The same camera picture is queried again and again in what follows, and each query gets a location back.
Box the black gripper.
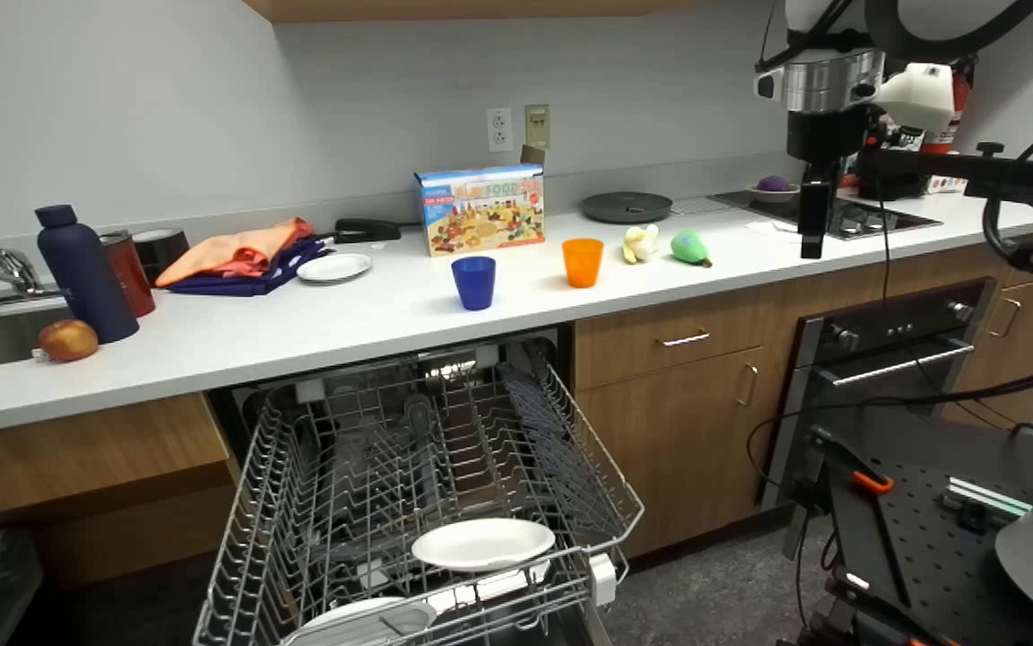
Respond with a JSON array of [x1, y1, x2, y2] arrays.
[[796, 180, 833, 259]]

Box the wire dishwasher top rack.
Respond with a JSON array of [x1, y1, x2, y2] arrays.
[[192, 338, 640, 646]]

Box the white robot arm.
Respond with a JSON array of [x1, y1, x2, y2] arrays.
[[752, 0, 1033, 259]]

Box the black cooktop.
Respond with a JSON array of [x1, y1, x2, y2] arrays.
[[719, 192, 924, 241]]

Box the purple bowl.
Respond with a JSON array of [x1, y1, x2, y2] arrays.
[[749, 175, 796, 201]]

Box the green toy pear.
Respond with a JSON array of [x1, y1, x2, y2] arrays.
[[672, 231, 709, 267]]

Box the black built-in oven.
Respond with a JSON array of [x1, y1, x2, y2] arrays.
[[760, 282, 990, 510]]

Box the yellow toy vegetable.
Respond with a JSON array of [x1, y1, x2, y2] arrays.
[[619, 224, 661, 267]]

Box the black round pan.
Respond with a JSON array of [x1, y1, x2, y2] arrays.
[[576, 192, 675, 225]]

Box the orange plastic cup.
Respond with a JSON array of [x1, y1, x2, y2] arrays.
[[564, 237, 602, 288]]

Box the colourful cardboard game box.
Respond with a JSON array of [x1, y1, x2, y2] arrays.
[[417, 166, 544, 257]]

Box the black robot cart table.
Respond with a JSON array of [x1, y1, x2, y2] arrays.
[[805, 414, 1033, 646]]

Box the blue plastic cup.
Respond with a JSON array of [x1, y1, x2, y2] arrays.
[[450, 257, 493, 313]]

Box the white plate in rack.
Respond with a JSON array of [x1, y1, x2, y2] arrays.
[[413, 519, 557, 572]]

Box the white plate on counter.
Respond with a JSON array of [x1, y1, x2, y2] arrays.
[[299, 253, 374, 285]]

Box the orange and blue cloths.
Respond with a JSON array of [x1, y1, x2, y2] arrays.
[[159, 217, 325, 298]]

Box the white plate lower rack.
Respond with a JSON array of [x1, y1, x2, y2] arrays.
[[278, 596, 434, 646]]

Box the black round container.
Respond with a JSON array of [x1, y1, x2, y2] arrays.
[[132, 231, 190, 282]]

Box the red travel tumbler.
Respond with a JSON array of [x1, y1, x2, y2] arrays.
[[104, 231, 153, 318]]

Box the navy blue water bottle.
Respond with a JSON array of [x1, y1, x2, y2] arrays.
[[37, 205, 138, 346]]

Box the orange fruit on counter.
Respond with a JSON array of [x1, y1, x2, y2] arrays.
[[39, 321, 99, 362]]

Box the black camera tripod arm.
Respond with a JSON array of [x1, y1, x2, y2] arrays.
[[862, 150, 1033, 205]]

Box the wooden drawer with handle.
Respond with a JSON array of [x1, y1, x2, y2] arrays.
[[575, 296, 766, 387]]

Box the wall power outlet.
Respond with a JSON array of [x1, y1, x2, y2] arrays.
[[489, 107, 511, 150]]

